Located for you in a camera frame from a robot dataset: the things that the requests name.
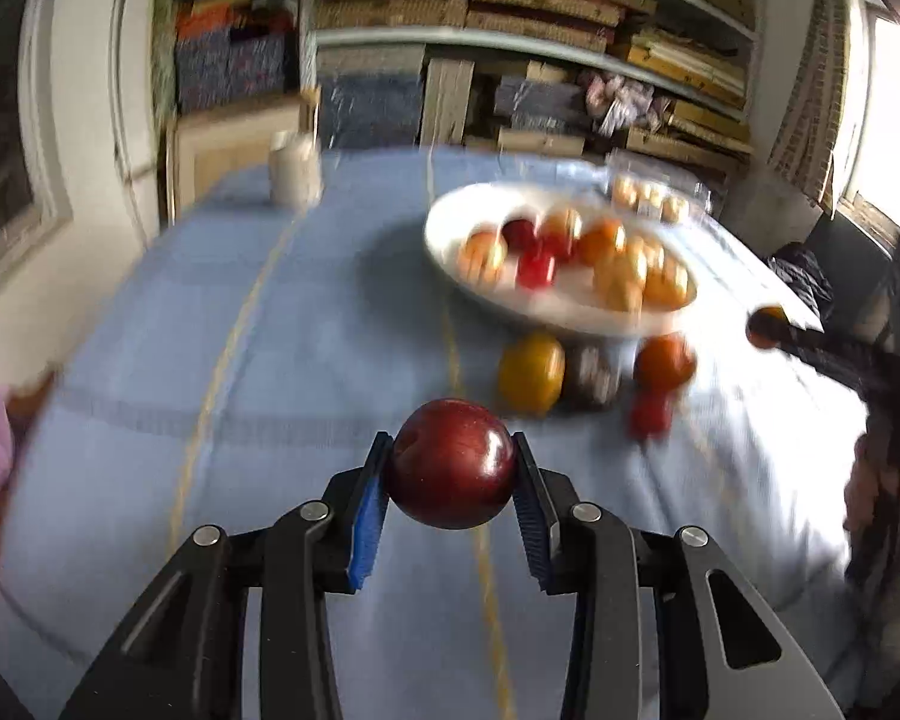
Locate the woven bamboo blind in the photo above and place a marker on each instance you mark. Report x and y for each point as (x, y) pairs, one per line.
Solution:
(814, 90)

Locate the small bright window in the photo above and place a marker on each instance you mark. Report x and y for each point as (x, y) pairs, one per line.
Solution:
(896, 112)

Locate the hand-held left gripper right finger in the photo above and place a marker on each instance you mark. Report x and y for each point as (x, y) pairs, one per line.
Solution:
(532, 540)

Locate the white oval plate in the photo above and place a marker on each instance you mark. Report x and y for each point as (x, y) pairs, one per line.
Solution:
(555, 311)

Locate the clear plastic clamshell box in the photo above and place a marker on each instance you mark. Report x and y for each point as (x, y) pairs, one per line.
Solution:
(645, 161)

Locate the orange mandarin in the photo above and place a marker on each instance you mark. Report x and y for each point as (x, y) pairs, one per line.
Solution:
(602, 240)
(664, 362)

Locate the white metal shelf rack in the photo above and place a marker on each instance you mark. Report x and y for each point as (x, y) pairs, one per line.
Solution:
(390, 35)

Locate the cluster of packed pale apricots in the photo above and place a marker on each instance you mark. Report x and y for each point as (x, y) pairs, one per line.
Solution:
(649, 197)

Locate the green marbled board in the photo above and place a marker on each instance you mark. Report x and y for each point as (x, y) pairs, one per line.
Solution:
(163, 52)

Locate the white drink can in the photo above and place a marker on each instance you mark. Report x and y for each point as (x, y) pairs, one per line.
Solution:
(294, 169)

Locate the small pale yellow apricot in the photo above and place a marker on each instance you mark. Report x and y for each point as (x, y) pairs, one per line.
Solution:
(560, 229)

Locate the blue checked tablecloth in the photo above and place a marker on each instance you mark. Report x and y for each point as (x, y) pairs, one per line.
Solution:
(270, 390)

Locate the cardboard sheet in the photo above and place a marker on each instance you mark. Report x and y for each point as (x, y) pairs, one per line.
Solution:
(446, 101)

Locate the red cherry tomato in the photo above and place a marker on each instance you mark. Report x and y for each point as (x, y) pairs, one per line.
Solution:
(651, 414)

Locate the black jacket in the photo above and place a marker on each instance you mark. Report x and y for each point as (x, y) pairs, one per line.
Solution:
(802, 277)

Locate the yellow tomato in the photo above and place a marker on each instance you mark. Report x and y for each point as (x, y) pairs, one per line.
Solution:
(531, 375)
(765, 326)

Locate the dark brown ribbed tomato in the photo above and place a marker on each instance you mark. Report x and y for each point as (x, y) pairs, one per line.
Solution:
(591, 382)

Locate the stack of woven flat boxes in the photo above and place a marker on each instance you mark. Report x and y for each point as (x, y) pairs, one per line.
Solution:
(555, 4)

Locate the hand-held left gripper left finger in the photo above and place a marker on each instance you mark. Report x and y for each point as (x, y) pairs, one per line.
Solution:
(367, 532)

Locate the person's right hand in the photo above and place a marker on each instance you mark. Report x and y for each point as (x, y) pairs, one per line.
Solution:
(866, 487)

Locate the wooden picture frame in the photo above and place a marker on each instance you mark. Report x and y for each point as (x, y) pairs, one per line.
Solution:
(225, 135)

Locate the dark red plum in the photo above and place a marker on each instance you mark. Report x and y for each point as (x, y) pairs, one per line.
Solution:
(520, 234)

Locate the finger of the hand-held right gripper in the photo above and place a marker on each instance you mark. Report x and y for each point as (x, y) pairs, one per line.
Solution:
(825, 356)

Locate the round red tomato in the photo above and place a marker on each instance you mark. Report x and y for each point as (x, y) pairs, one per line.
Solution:
(536, 268)

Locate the dark red apple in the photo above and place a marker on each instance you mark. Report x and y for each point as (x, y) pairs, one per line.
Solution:
(450, 461)

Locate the sliding glass window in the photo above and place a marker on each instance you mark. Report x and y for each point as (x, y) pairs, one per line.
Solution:
(0, 150)

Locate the pile of assorted gift boxes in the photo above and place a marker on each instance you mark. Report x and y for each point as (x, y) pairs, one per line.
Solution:
(225, 67)

